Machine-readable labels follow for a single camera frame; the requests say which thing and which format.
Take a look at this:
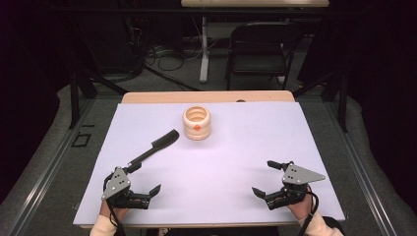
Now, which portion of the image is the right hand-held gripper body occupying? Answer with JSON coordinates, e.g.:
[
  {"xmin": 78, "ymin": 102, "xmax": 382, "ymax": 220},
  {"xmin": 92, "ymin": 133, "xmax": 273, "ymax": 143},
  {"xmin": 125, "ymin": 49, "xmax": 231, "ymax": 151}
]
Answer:
[{"xmin": 265, "ymin": 162, "xmax": 327, "ymax": 211}]

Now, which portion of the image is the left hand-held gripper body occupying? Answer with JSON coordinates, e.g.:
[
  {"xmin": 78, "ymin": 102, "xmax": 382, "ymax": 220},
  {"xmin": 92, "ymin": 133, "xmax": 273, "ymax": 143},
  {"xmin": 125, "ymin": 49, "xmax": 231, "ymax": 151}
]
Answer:
[{"xmin": 101, "ymin": 166, "xmax": 152, "ymax": 210}]

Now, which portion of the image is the black comb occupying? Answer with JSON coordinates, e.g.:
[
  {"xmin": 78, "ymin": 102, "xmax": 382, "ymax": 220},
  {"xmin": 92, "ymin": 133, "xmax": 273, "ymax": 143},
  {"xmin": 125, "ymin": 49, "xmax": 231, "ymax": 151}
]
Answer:
[{"xmin": 127, "ymin": 129, "xmax": 181, "ymax": 166}]

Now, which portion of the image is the cream ribbed holder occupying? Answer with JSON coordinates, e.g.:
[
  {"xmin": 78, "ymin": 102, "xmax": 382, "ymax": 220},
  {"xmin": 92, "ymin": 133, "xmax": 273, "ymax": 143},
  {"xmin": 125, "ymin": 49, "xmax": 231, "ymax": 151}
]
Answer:
[{"xmin": 182, "ymin": 105, "xmax": 212, "ymax": 142}]

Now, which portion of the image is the person's left hand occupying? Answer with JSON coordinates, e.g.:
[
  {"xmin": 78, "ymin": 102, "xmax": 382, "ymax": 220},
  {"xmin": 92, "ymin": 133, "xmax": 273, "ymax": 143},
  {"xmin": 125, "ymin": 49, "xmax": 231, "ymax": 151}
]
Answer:
[{"xmin": 99, "ymin": 200, "xmax": 131, "ymax": 222}]

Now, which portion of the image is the person's right hand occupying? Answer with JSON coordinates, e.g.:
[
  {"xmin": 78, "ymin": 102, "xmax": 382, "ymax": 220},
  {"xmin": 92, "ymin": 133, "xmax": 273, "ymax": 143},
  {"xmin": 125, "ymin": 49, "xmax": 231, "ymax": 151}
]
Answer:
[{"xmin": 292, "ymin": 188, "xmax": 318, "ymax": 221}]

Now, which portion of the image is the black metal stand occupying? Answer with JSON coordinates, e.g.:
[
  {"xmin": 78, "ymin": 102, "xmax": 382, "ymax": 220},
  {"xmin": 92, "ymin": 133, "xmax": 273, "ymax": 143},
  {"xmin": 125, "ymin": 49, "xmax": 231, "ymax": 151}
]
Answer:
[
  {"xmin": 292, "ymin": 67, "xmax": 349, "ymax": 134},
  {"xmin": 67, "ymin": 16, "xmax": 130, "ymax": 131}
]

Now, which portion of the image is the wooden table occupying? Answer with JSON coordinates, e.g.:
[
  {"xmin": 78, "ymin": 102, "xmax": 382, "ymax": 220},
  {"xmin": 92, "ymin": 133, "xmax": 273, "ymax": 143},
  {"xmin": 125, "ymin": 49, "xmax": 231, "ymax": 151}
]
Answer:
[{"xmin": 78, "ymin": 90, "xmax": 328, "ymax": 229}]

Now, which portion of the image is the black folding chair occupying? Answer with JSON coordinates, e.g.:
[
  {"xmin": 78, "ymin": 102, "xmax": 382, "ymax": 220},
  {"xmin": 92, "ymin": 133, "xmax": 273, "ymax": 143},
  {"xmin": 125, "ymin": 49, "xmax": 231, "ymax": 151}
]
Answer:
[{"xmin": 225, "ymin": 21, "xmax": 305, "ymax": 91}]

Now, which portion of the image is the beige desk with white leg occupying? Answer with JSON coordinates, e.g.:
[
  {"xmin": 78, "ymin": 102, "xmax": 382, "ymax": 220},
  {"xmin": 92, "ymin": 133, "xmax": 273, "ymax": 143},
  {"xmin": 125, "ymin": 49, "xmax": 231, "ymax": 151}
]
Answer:
[{"xmin": 180, "ymin": 0, "xmax": 330, "ymax": 84}]

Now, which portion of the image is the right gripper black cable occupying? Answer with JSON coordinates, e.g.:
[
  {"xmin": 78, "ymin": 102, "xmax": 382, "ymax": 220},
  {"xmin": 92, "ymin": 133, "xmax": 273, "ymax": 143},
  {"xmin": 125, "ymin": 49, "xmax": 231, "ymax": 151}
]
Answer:
[{"xmin": 296, "ymin": 184, "xmax": 320, "ymax": 236}]

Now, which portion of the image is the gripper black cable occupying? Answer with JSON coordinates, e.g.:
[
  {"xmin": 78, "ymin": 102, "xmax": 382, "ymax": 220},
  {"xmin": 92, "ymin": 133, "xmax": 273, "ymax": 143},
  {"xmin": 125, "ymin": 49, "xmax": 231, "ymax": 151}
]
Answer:
[
  {"xmin": 102, "ymin": 174, "xmax": 128, "ymax": 236},
  {"xmin": 296, "ymin": 184, "xmax": 320, "ymax": 236}
]

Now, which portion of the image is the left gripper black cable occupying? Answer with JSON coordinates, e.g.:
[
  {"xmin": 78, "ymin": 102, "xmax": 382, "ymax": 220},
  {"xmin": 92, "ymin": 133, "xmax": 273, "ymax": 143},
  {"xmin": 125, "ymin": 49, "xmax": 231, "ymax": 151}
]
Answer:
[{"xmin": 102, "ymin": 174, "xmax": 128, "ymax": 236}]

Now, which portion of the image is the aluminium floor rail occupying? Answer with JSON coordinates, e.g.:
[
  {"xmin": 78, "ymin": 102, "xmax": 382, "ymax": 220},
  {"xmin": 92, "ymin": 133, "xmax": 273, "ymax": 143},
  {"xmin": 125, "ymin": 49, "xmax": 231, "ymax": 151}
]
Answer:
[
  {"xmin": 327, "ymin": 101, "xmax": 398, "ymax": 236},
  {"xmin": 12, "ymin": 97, "xmax": 96, "ymax": 236}
]

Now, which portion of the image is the thick black floor cable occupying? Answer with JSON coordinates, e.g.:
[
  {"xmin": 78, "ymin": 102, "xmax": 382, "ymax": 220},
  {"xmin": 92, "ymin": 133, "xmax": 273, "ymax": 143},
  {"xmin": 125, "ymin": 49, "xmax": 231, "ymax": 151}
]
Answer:
[{"xmin": 143, "ymin": 64, "xmax": 202, "ymax": 92}]

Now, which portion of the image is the tangle of floor cables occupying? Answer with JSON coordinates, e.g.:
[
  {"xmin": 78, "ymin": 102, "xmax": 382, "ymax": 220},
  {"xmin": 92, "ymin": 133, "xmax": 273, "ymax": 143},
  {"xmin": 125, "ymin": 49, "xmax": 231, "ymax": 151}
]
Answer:
[{"xmin": 144, "ymin": 40, "xmax": 202, "ymax": 72}]

